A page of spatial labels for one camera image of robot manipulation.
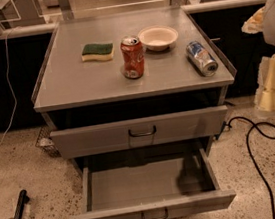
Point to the grey drawer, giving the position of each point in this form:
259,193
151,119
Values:
167,187
135,133

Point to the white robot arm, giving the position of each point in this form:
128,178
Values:
263,21

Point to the grey metal drawer cabinet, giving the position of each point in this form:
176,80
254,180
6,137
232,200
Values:
72,93

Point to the blue silver soda can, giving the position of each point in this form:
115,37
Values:
201,59

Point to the white bowl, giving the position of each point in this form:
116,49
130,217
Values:
158,38

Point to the red soda can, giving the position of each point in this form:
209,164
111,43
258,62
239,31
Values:
132,52

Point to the green yellow sponge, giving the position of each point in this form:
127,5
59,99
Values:
101,52

